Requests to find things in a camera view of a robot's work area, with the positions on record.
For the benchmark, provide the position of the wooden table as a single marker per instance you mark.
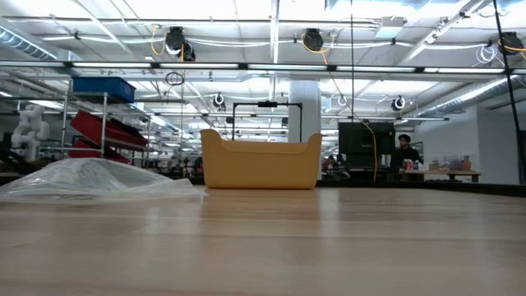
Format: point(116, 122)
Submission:
point(452, 173)

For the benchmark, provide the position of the black gantry frame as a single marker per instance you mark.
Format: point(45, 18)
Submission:
point(267, 103)

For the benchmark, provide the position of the clear plastic zip bag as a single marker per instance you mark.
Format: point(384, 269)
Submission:
point(90, 177)

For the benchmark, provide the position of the yellow plastic bin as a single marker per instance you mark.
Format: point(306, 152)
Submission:
point(261, 164)

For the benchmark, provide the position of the white robot figure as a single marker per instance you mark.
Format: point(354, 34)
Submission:
point(29, 127)

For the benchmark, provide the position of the long ceiling light strip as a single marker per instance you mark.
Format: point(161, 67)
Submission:
point(197, 65)

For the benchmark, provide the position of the blue storage bin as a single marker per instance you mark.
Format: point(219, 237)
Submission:
point(102, 88)

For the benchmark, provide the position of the black monitor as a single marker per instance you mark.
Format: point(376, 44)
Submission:
point(357, 140)

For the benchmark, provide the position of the person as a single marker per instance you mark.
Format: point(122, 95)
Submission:
point(404, 154)

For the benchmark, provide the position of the metal shelf rack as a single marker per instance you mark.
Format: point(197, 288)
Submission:
point(104, 106)

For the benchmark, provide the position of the red tilted bin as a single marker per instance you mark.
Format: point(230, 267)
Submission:
point(86, 151)
point(107, 129)

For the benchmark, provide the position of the silver ventilation duct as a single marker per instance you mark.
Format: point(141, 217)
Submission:
point(24, 43)
point(464, 96)

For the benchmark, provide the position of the white pillar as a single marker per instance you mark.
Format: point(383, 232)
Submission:
point(304, 107)

